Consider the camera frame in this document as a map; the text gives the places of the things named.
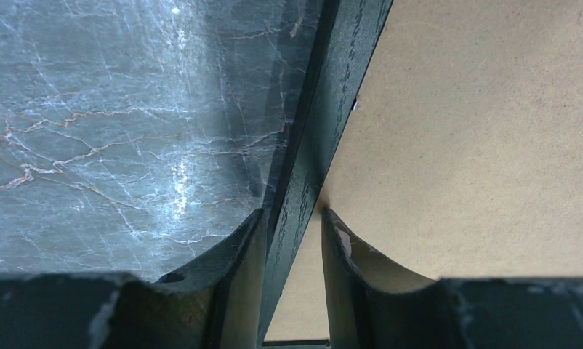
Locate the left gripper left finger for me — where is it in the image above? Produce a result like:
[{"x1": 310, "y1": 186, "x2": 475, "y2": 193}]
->
[{"x1": 0, "y1": 209, "x2": 265, "y2": 348}]

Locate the brown backing board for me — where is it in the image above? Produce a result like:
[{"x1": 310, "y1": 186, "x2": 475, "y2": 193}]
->
[{"x1": 264, "y1": 0, "x2": 583, "y2": 342}]

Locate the black picture frame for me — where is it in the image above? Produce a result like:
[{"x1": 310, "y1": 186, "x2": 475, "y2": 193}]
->
[{"x1": 257, "y1": 1, "x2": 393, "y2": 348}]

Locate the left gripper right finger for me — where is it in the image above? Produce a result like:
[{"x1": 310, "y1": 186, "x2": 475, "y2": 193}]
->
[{"x1": 321, "y1": 208, "x2": 583, "y2": 348}]

